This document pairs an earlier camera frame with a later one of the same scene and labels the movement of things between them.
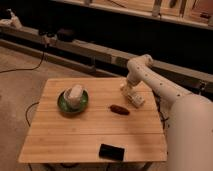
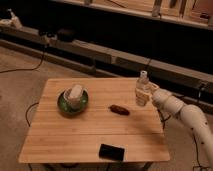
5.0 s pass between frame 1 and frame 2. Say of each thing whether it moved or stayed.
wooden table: stayed
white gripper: moved
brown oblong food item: stayed
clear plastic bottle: moved
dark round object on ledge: stayed
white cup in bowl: stayed
